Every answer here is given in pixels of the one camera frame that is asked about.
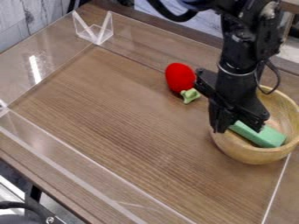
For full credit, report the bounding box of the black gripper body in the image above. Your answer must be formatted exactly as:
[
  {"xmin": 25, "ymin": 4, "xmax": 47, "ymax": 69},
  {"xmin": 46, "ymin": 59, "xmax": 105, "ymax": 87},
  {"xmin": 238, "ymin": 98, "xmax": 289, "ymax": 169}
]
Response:
[{"xmin": 194, "ymin": 66, "xmax": 269, "ymax": 132}]

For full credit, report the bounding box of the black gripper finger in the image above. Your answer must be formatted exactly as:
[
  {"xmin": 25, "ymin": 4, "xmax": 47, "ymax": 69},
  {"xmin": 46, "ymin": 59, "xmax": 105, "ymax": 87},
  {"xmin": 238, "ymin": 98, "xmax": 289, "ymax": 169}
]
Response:
[
  {"xmin": 226, "ymin": 114, "xmax": 238, "ymax": 128},
  {"xmin": 208, "ymin": 99, "xmax": 233, "ymax": 133}
]

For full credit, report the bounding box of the green rectangular block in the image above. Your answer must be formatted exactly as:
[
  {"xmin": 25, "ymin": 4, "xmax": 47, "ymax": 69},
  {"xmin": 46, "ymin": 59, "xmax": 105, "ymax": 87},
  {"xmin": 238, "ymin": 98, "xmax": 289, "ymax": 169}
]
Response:
[{"xmin": 228, "ymin": 121, "xmax": 285, "ymax": 148}]

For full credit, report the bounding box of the wooden bowl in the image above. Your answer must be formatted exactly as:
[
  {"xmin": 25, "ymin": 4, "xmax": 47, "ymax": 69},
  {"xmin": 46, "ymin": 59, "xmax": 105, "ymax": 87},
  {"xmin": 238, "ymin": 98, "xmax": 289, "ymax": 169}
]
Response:
[{"xmin": 209, "ymin": 90, "xmax": 299, "ymax": 165}]

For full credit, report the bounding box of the red plush strawberry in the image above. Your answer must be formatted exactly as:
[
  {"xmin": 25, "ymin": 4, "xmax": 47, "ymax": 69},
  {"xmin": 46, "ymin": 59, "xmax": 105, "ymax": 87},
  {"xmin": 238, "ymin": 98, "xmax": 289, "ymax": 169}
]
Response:
[{"xmin": 164, "ymin": 63, "xmax": 201, "ymax": 104}]

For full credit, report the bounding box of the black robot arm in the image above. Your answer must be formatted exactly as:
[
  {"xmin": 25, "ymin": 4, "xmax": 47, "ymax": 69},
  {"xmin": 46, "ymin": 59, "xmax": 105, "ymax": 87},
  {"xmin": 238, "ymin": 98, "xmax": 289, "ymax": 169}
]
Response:
[{"xmin": 146, "ymin": 0, "xmax": 282, "ymax": 133}]

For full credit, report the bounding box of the metal leg in background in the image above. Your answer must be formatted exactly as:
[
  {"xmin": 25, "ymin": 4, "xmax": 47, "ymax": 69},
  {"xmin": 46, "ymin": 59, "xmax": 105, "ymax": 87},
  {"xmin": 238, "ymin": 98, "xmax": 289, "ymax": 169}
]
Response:
[{"xmin": 278, "ymin": 11, "xmax": 294, "ymax": 39}]

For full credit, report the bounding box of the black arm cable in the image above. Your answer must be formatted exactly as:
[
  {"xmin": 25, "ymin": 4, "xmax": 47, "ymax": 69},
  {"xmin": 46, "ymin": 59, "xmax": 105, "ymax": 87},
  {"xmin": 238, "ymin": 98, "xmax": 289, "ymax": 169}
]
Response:
[{"xmin": 253, "ymin": 59, "xmax": 282, "ymax": 96}]

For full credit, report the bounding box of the clear acrylic tray wall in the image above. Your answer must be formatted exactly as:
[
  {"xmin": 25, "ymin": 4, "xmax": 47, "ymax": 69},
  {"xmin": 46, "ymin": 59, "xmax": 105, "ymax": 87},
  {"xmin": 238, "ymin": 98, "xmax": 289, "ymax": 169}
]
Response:
[{"xmin": 0, "ymin": 101, "xmax": 194, "ymax": 224}]

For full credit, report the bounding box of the clear acrylic corner bracket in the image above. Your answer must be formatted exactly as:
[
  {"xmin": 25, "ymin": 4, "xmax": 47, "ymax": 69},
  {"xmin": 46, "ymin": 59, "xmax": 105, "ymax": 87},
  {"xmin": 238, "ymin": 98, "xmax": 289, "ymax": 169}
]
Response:
[{"xmin": 70, "ymin": 11, "xmax": 113, "ymax": 46}]

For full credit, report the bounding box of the black table frame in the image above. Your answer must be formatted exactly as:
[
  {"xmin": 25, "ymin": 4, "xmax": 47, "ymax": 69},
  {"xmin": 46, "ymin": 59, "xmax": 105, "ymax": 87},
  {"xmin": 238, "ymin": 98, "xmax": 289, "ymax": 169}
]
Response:
[{"xmin": 0, "ymin": 185, "xmax": 66, "ymax": 224}]

